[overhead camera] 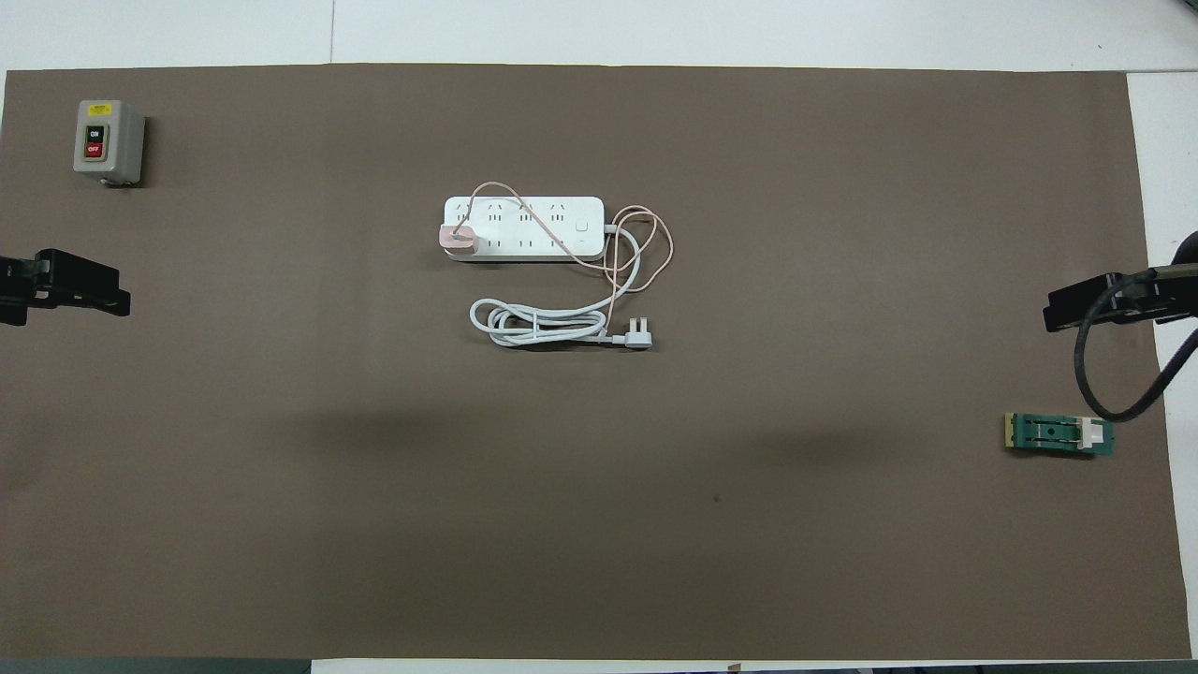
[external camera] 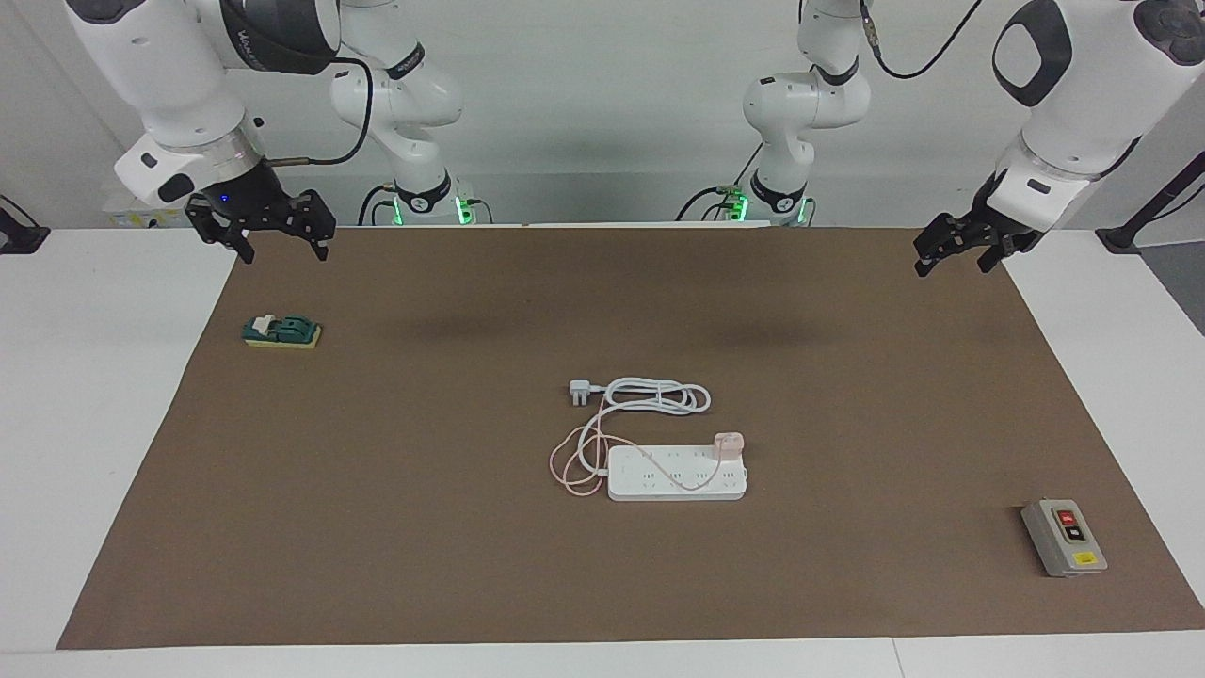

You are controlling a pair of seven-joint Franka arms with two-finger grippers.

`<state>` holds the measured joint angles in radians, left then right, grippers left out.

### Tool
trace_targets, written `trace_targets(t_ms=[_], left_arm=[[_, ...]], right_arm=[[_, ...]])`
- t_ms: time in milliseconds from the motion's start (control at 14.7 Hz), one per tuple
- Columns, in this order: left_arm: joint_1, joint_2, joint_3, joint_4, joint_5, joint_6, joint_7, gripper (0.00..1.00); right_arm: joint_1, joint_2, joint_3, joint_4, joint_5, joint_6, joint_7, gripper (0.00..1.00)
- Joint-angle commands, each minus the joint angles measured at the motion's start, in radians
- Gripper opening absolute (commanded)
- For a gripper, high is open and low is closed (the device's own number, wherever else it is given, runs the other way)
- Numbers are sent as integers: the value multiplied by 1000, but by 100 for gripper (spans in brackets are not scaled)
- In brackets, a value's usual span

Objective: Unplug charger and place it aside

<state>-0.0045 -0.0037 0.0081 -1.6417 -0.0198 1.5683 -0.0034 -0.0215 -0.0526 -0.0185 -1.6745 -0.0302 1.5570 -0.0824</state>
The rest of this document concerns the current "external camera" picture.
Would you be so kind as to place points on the white power strip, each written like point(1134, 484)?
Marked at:
point(678, 485)

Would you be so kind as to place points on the pink charger plug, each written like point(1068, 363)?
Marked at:
point(729, 445)

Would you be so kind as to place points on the brown table mat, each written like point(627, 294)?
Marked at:
point(424, 518)

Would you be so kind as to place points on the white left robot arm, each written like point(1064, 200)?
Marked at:
point(1083, 94)

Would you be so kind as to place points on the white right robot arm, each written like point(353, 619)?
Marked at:
point(160, 66)

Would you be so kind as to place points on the grey push button box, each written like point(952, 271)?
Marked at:
point(1062, 541)

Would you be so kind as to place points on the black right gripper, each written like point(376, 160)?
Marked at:
point(254, 202)

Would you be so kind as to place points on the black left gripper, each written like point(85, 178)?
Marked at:
point(970, 231)

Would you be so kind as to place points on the white box yellow labels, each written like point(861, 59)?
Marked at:
point(141, 217)

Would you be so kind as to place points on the black stand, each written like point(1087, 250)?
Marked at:
point(1144, 221)
point(19, 235)

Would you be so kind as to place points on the green knife switch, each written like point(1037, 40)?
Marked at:
point(282, 331)

